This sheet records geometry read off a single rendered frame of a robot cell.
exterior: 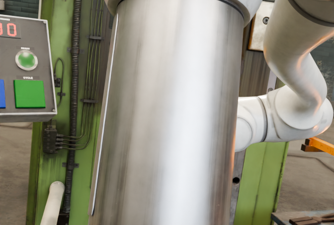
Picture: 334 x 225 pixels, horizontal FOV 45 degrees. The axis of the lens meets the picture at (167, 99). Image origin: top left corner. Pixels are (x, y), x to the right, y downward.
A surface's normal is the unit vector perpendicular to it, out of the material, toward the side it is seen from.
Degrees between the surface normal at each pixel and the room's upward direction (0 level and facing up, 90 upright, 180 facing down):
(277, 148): 90
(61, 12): 90
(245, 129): 85
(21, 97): 60
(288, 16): 129
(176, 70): 70
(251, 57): 90
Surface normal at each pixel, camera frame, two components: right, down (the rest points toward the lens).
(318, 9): -0.51, 0.81
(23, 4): 0.08, 0.18
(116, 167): -0.61, -0.20
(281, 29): -0.83, 0.54
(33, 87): 0.55, -0.30
